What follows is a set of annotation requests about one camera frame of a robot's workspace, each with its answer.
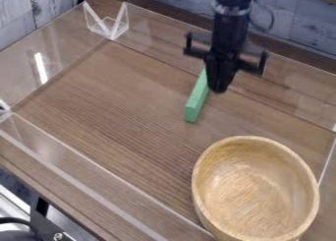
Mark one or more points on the clear acrylic corner bracket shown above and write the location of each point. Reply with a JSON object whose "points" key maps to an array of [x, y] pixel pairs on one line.
{"points": [[110, 28]]}

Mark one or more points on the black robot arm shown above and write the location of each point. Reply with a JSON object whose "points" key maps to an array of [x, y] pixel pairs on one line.
{"points": [[237, 8]]}

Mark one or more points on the clear acrylic enclosure wall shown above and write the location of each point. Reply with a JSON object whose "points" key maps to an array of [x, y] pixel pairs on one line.
{"points": [[94, 133]]}

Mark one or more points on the green rectangular stick block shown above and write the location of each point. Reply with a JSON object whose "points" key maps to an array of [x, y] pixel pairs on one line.
{"points": [[197, 99]]}

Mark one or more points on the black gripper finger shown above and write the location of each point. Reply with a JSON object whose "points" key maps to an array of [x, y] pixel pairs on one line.
{"points": [[221, 75]]}

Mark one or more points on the black gripper body with rails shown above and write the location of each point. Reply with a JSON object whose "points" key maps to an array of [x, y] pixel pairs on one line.
{"points": [[225, 47]]}

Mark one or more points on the light wooden bowl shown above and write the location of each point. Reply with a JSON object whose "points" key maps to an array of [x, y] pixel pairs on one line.
{"points": [[255, 191]]}

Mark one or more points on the black table leg bracket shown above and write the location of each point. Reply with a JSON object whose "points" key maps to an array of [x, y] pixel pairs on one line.
{"points": [[50, 231]]}

